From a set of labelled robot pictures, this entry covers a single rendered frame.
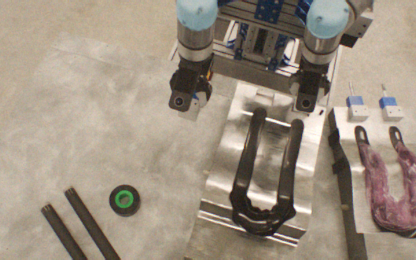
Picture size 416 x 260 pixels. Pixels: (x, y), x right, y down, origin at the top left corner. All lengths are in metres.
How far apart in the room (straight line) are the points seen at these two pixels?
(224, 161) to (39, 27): 1.80
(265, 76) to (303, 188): 1.07
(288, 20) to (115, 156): 0.79
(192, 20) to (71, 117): 0.60
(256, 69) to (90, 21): 1.08
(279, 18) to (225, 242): 0.85
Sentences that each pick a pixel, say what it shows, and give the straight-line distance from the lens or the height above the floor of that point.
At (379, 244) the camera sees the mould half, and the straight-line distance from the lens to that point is 1.03.
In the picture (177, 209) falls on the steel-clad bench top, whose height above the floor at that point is 0.80.
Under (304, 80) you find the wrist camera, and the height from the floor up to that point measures 1.09.
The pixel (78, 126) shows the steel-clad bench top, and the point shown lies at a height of 0.80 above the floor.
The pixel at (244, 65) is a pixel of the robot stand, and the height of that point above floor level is 0.21.
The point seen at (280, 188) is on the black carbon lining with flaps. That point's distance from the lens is 0.97.
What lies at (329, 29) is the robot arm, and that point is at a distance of 0.77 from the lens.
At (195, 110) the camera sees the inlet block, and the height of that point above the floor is 0.96.
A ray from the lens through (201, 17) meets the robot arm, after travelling 0.71.
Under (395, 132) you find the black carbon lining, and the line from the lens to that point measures 1.24.
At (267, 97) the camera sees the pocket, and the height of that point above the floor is 0.87.
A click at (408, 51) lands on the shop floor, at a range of 2.71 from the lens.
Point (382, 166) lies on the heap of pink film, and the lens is 1.09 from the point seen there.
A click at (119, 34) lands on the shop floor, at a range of 2.39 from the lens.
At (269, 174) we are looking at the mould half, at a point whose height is 0.90.
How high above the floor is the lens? 1.81
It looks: 64 degrees down
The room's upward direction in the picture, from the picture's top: 8 degrees clockwise
